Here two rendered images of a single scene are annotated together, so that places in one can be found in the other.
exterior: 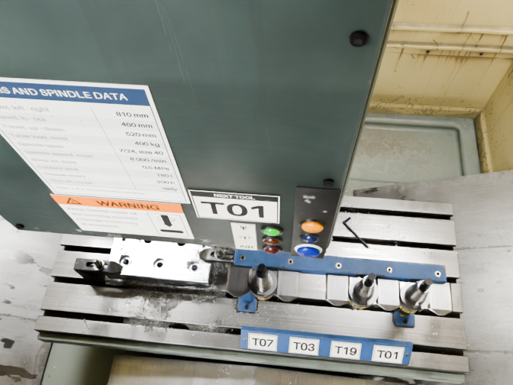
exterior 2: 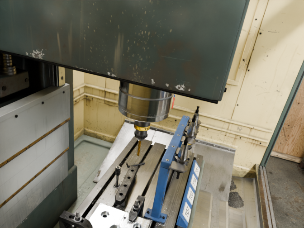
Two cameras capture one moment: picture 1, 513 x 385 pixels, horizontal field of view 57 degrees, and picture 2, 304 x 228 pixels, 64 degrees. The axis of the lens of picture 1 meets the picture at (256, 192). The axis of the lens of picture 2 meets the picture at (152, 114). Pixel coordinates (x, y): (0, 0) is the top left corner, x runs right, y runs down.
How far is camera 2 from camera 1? 1.02 m
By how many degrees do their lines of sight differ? 65
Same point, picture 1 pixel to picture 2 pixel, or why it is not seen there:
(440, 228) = (143, 142)
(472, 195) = (126, 137)
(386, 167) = (85, 168)
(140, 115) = not seen: outside the picture
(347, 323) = (179, 181)
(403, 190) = (108, 159)
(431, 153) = (88, 152)
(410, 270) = (184, 121)
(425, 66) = not seen: hidden behind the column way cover
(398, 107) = not seen: hidden behind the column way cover
